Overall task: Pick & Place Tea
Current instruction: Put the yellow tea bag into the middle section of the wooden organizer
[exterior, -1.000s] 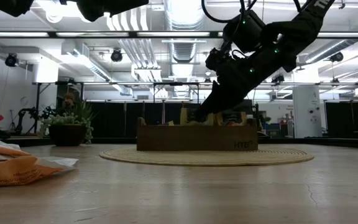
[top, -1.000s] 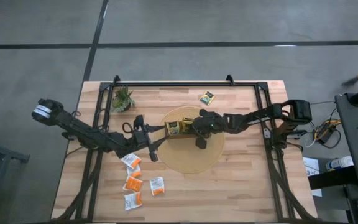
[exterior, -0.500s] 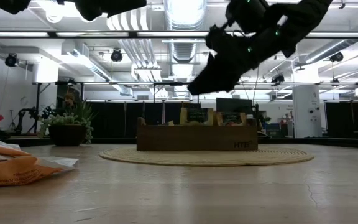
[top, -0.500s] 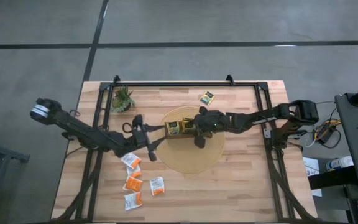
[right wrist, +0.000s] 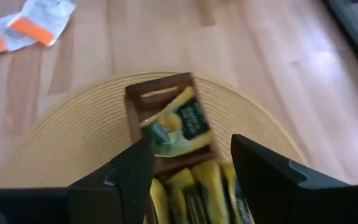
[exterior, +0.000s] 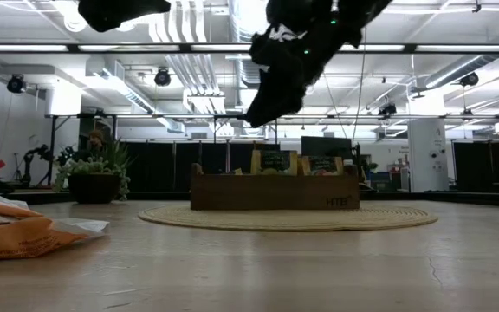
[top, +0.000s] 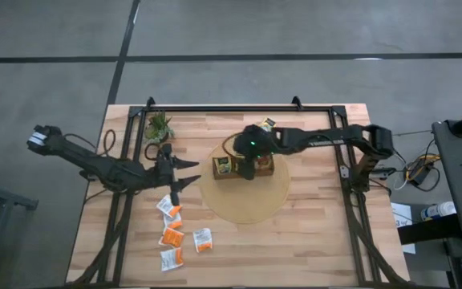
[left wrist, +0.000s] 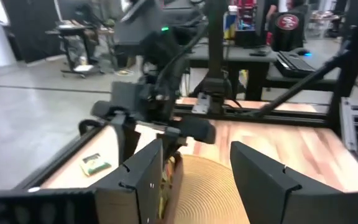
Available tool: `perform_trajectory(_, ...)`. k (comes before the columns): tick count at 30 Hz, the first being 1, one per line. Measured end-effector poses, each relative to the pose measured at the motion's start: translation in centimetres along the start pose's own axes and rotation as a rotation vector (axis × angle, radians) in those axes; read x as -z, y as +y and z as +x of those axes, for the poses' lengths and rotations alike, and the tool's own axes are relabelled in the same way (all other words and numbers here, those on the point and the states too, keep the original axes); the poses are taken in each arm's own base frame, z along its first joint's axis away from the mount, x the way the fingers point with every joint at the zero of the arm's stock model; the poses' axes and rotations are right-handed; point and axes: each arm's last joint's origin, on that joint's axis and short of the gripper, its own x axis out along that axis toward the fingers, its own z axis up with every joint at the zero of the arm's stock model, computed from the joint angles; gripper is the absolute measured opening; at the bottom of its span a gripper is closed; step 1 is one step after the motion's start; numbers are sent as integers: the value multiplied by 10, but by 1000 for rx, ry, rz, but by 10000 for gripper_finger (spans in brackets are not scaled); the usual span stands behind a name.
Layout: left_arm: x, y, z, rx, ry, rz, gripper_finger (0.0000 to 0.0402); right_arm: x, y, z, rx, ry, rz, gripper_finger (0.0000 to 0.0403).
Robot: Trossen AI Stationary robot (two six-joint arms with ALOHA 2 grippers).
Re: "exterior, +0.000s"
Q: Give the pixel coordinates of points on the green yellow tea bag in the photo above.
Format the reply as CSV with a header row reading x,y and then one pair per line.
x,y
274,161

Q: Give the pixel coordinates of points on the wooden tea box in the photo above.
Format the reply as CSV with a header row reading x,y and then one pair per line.
x,y
275,193

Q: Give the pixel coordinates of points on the black background robot arm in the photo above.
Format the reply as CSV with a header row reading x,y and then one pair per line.
x,y
33,155

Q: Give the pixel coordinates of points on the person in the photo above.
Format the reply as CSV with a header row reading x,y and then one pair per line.
x,y
96,139

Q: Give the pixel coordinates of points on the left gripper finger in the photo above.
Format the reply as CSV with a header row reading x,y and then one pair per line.
x,y
115,15

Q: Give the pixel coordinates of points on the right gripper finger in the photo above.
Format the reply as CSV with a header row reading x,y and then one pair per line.
x,y
275,99

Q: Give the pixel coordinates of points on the black ceiling spotlight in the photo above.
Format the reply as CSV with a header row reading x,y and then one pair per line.
x,y
15,83
469,79
162,77
387,109

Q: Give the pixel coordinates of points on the black monitor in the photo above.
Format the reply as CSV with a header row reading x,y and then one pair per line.
x,y
325,146

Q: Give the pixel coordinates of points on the round woven placemat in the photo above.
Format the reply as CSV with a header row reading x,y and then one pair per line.
x,y
288,221

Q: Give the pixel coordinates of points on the black partition panel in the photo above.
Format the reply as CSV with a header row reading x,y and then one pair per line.
x,y
475,164
158,164

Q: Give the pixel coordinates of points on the potted green succulent plant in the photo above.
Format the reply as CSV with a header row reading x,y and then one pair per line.
x,y
93,187

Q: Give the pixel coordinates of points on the white column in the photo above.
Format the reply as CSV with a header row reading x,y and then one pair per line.
x,y
427,156

